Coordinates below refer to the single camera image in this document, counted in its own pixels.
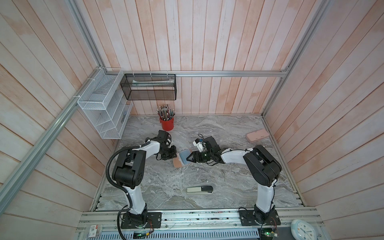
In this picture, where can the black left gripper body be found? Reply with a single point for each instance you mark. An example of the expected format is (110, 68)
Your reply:
(168, 152)

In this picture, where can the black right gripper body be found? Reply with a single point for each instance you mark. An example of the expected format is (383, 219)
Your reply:
(205, 156)

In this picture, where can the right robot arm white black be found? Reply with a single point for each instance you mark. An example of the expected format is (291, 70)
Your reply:
(264, 168)

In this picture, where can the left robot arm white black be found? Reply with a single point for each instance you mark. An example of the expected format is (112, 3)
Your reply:
(125, 168)

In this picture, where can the red pencil cup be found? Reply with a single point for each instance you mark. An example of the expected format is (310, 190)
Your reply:
(167, 125)

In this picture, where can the beige black stapler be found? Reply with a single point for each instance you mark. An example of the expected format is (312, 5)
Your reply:
(200, 190)

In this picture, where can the bundle of pencils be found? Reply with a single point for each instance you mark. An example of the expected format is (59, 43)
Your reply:
(165, 112)

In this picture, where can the pink pencil case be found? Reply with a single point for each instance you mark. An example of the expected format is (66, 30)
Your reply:
(257, 135)

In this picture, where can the small white label box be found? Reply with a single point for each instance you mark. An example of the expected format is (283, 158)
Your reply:
(95, 231)

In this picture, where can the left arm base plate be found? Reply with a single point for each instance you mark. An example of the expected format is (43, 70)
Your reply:
(145, 220)

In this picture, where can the black mesh wall basket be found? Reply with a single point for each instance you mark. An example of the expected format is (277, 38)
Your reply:
(149, 87)

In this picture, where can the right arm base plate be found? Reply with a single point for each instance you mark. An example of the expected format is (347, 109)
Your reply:
(258, 218)

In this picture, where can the white wire mesh shelf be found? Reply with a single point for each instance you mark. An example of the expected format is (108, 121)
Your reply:
(104, 103)

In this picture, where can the aluminium front rail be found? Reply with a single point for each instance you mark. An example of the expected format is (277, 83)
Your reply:
(206, 224)

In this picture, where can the white wall clock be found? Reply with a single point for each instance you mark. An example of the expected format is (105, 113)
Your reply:
(302, 230)

